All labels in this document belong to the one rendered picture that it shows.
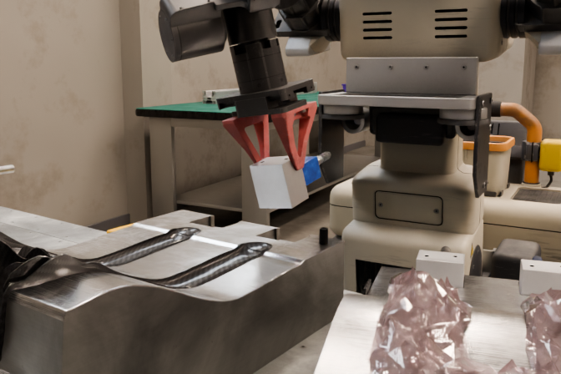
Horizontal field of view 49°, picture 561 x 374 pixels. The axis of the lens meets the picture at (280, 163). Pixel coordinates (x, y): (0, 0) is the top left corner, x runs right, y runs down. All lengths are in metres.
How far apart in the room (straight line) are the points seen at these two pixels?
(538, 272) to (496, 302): 0.06
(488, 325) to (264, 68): 0.36
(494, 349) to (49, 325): 0.31
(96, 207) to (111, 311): 3.63
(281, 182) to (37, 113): 3.08
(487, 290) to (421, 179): 0.43
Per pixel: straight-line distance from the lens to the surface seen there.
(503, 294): 0.69
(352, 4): 1.09
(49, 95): 3.77
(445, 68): 1.03
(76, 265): 0.49
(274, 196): 0.72
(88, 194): 4.03
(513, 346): 0.49
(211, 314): 0.54
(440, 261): 0.69
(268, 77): 0.69
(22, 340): 0.48
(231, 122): 0.72
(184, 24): 0.67
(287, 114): 0.67
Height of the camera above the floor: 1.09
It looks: 9 degrees down
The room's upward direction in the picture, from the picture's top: straight up
